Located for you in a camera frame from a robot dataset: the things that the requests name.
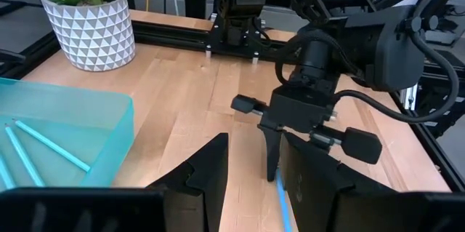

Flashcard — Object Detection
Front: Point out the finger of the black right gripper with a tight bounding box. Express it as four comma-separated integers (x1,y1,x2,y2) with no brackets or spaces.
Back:
258,125,283,183

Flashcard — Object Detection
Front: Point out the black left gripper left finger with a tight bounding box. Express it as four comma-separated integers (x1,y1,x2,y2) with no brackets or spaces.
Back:
147,132,229,232

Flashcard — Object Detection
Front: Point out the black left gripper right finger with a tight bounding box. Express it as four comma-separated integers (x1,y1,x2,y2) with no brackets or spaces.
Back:
279,132,411,232

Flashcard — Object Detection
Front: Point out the blue pencil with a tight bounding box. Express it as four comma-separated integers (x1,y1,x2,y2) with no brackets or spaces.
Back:
275,169,294,232

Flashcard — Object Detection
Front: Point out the teal pencil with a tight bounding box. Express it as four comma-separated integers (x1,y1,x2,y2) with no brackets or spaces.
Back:
0,153,17,191
12,118,91,173
4,123,47,188

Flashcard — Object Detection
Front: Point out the teal plastic bin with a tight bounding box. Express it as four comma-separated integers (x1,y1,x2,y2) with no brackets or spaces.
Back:
0,77,135,191

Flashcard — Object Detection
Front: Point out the green plant in white pot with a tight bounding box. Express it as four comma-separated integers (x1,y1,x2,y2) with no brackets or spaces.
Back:
39,0,136,72

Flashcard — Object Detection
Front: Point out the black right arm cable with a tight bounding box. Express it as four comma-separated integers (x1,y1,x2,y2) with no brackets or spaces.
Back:
274,0,461,124

